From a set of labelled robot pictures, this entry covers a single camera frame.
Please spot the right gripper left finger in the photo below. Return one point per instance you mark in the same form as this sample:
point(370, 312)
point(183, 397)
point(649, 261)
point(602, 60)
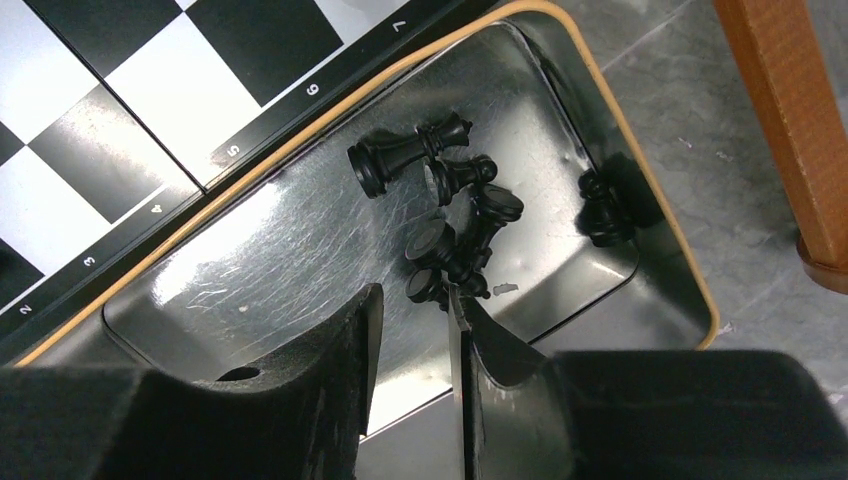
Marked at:
point(297, 412)

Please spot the black chess piece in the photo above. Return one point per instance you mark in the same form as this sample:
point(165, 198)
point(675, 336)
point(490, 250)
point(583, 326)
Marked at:
point(494, 208)
point(449, 178)
point(434, 244)
point(427, 285)
point(600, 218)

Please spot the black chess piece in tin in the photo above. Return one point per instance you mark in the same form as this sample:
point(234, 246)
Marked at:
point(494, 208)
point(449, 178)
point(600, 218)
point(434, 244)

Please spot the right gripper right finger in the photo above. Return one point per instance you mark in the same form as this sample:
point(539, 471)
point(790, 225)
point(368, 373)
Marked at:
point(634, 414)

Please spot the orange wooden shelf rack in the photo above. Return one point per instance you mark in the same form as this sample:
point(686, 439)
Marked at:
point(779, 59)

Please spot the black and white chessboard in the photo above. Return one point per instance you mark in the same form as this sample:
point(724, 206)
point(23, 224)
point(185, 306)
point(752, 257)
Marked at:
point(115, 114)

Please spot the black queen piece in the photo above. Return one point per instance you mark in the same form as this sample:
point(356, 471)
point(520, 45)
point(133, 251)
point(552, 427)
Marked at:
point(376, 164)

